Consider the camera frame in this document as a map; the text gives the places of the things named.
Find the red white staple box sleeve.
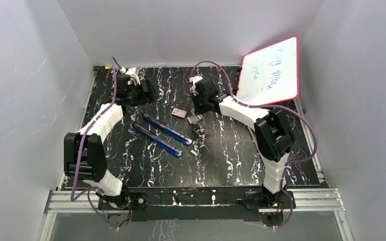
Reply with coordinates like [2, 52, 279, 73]
[171, 108, 187, 118]

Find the blue stapler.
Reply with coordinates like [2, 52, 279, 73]
[132, 122, 183, 158]
[142, 112, 192, 146]

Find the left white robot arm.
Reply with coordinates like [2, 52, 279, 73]
[63, 73, 156, 209]

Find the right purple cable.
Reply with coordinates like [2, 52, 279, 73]
[188, 61, 318, 230]

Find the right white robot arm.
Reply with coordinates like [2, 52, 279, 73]
[189, 76, 295, 208]

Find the pink framed whiteboard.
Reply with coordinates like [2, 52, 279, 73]
[236, 36, 299, 105]

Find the staple box tray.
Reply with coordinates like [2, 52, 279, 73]
[187, 114, 203, 125]

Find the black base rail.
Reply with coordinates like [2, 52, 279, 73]
[98, 186, 297, 224]

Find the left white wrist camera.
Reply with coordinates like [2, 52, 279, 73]
[119, 67, 140, 85]

